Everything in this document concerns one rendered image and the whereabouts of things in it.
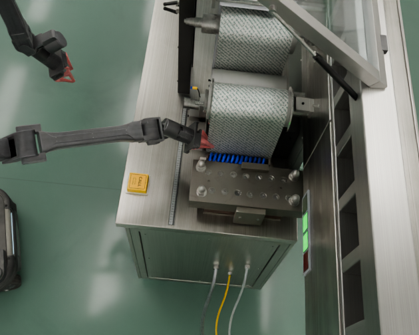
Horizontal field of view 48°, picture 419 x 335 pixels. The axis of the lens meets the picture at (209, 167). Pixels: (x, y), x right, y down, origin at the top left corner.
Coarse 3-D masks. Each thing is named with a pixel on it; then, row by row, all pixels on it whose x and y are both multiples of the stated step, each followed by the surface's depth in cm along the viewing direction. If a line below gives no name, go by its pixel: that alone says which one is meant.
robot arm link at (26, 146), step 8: (8, 136) 136; (16, 136) 133; (24, 136) 133; (32, 136) 135; (0, 144) 134; (8, 144) 136; (16, 144) 134; (24, 144) 133; (32, 144) 134; (0, 152) 134; (8, 152) 136; (16, 152) 140; (24, 152) 133; (32, 152) 134; (0, 160) 137; (8, 160) 137; (16, 160) 137
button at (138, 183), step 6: (132, 174) 174; (138, 174) 174; (144, 174) 175; (132, 180) 173; (138, 180) 173; (144, 180) 174; (132, 186) 172; (138, 186) 172; (144, 186) 172; (138, 192) 173; (144, 192) 173
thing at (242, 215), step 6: (240, 210) 160; (246, 210) 161; (252, 210) 161; (258, 210) 161; (264, 210) 161; (234, 216) 166; (240, 216) 163; (246, 216) 163; (252, 216) 163; (258, 216) 162; (264, 216) 162; (234, 222) 169; (240, 222) 169; (246, 222) 168; (252, 222) 168; (258, 222) 167
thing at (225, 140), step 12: (216, 132) 157; (228, 132) 156; (240, 132) 156; (252, 132) 155; (264, 132) 155; (216, 144) 164; (228, 144) 163; (240, 144) 163; (252, 144) 162; (264, 144) 161; (276, 144) 161; (240, 156) 170; (252, 156) 170; (264, 156) 169
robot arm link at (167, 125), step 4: (164, 120) 156; (168, 120) 155; (172, 120) 157; (164, 124) 155; (168, 124) 154; (172, 124) 155; (176, 124) 156; (164, 128) 154; (168, 128) 154; (172, 128) 155; (176, 128) 156; (180, 128) 158; (164, 132) 155; (168, 132) 155; (172, 132) 155; (176, 132) 156; (168, 136) 157; (172, 136) 156; (176, 136) 157
